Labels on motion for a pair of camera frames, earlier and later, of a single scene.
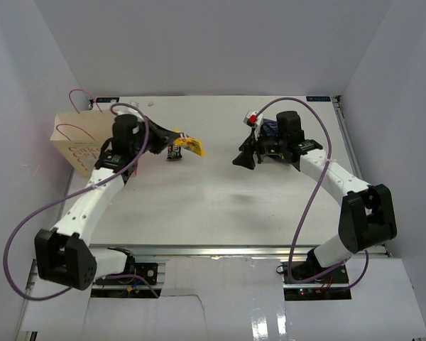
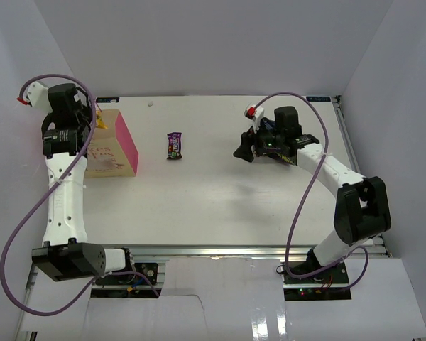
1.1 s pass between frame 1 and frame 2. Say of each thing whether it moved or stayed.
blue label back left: stayed
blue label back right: stayed
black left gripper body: moved
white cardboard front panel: stayed
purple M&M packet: stayed
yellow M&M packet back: moved
